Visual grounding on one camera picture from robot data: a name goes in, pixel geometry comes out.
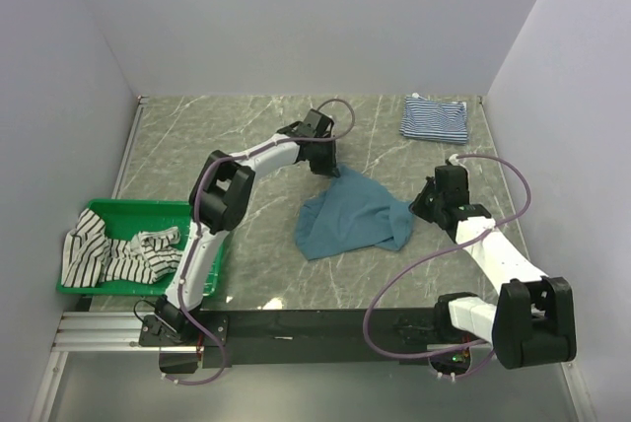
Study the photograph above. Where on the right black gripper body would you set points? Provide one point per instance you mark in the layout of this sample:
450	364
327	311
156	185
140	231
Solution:
428	202

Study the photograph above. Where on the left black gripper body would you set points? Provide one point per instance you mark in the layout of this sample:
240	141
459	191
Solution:
322	158

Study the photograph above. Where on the plain blue tank top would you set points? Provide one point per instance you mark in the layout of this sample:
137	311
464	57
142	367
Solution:
353	213

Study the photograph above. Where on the blue white striped tank top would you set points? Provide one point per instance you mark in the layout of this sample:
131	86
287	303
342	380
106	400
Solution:
428	120

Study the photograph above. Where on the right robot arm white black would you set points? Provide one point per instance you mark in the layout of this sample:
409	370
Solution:
532	323

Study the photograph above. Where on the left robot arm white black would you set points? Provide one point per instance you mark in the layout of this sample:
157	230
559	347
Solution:
219	201

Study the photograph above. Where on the black white striped tank top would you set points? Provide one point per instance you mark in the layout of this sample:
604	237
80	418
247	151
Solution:
90	257

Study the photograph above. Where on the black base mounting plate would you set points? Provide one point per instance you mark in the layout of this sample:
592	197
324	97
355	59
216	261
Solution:
295	337

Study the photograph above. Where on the aluminium rail frame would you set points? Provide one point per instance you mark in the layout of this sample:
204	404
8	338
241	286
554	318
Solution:
98	372

